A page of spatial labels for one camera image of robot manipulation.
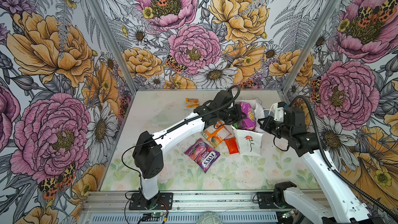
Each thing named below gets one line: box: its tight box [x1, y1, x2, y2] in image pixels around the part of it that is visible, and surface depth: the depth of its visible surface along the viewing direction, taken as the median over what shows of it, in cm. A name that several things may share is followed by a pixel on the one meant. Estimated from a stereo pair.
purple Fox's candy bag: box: [184, 137, 221, 174], surface depth 88 cm
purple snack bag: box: [237, 102, 257, 132], surface depth 76 cm
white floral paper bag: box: [231, 99, 265, 157], surface depth 78 cm
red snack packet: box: [224, 136, 240, 155], surface depth 93 cm
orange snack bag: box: [201, 120, 233, 149], surface depth 96 cm
